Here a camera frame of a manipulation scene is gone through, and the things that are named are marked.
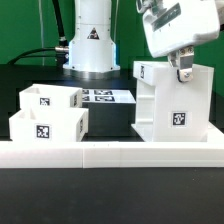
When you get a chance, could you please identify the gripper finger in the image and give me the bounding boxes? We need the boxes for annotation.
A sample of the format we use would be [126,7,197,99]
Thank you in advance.
[168,46,194,83]

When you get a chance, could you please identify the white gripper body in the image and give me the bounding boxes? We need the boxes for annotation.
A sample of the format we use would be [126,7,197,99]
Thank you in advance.
[136,0,221,58]

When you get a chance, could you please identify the white drawer cabinet frame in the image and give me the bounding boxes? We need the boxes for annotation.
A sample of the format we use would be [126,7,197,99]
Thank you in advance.
[132,61,214,142]

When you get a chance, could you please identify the white front drawer box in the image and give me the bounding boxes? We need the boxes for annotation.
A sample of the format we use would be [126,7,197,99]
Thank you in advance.
[9,108,89,142]

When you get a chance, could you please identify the white drawer box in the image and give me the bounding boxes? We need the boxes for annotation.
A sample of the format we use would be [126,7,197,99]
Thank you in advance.
[19,84,82,109]
[9,108,89,142]

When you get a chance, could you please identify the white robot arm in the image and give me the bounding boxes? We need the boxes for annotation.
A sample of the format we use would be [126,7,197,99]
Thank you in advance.
[63,0,224,82]

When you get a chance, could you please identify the white rear drawer box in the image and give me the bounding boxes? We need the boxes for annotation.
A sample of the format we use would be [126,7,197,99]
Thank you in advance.
[19,84,82,109]

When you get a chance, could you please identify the fiducial marker base plate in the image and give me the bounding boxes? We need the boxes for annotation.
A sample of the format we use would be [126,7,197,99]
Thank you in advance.
[82,89,135,104]

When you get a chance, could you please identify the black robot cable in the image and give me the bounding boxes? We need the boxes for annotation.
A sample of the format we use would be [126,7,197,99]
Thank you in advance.
[6,0,70,66]

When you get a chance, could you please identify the thin grey cable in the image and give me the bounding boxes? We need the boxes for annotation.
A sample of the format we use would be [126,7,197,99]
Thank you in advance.
[38,0,46,67]

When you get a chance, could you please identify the white L-shaped boundary wall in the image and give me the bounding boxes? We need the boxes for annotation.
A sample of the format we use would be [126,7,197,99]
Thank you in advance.
[0,121,224,169]

